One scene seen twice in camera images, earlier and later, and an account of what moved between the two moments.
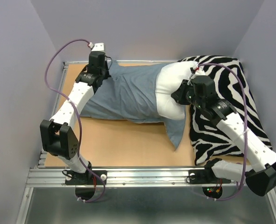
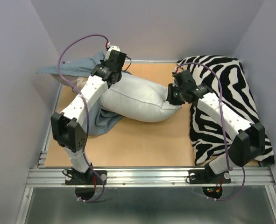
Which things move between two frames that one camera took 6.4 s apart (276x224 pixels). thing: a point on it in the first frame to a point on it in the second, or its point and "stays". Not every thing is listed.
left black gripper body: [104, 71] to [103, 62]
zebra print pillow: [230, 82] stays
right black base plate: [205, 177] stays
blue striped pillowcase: [130, 94] to [71, 74]
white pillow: [168, 77] to [132, 98]
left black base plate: [90, 178] stays
